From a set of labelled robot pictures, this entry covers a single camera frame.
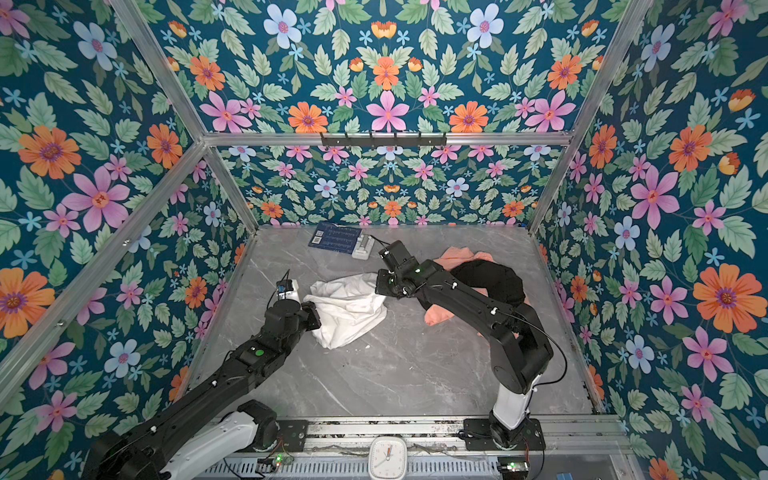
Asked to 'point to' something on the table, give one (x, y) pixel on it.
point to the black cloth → (499, 280)
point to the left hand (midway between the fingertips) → (319, 296)
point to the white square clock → (387, 458)
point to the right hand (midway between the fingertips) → (380, 283)
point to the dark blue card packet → (332, 237)
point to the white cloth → (346, 306)
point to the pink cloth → (450, 257)
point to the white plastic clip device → (363, 247)
